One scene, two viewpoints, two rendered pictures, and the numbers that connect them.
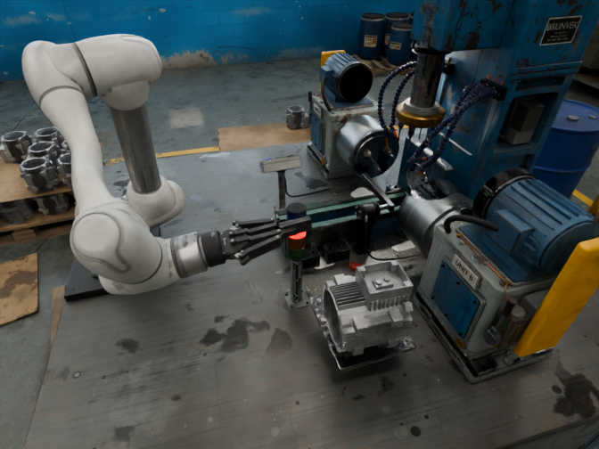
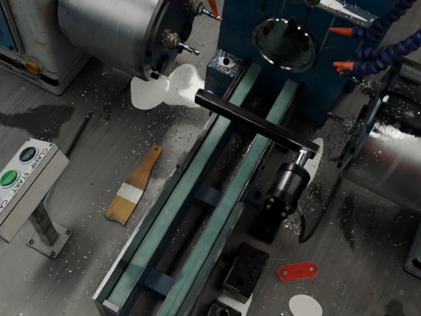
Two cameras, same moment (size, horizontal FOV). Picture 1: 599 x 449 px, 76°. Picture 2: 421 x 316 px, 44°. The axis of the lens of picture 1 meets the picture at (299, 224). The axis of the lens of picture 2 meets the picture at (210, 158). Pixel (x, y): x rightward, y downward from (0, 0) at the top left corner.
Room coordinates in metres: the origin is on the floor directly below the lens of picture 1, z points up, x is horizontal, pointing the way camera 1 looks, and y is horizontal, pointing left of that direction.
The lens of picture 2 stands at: (1.05, 0.16, 1.86)
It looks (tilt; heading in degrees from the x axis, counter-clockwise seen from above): 62 degrees down; 305
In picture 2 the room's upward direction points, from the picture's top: 11 degrees clockwise
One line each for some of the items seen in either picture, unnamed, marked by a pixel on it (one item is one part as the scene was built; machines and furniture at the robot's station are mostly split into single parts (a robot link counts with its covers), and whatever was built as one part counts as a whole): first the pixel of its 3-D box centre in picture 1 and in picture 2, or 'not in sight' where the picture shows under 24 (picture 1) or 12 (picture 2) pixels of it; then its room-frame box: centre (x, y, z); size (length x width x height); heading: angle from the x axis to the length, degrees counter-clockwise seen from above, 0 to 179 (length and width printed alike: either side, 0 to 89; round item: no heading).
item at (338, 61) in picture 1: (335, 98); not in sight; (1.96, -0.19, 1.16); 0.33 x 0.26 x 0.42; 18
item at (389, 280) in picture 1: (382, 284); not in sight; (0.71, -0.23, 1.11); 0.12 x 0.11 x 0.07; 104
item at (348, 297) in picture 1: (365, 309); not in sight; (0.70, -0.19, 1.01); 0.20 x 0.19 x 0.19; 104
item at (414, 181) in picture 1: (416, 180); (283, 46); (1.39, -0.50, 1.01); 0.15 x 0.02 x 0.15; 18
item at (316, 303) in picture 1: (357, 331); not in sight; (0.73, -0.18, 0.86); 0.27 x 0.24 x 0.12; 18
